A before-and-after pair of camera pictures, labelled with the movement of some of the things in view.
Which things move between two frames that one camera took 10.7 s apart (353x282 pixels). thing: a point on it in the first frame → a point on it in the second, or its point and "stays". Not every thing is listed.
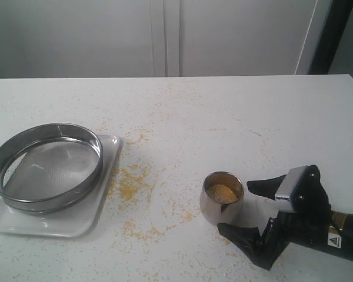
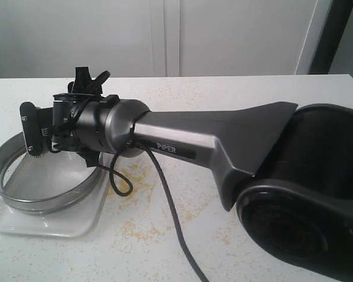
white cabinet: (41, 39) stays
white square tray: (76, 222) stays
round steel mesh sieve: (44, 168) stays
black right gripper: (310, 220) → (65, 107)
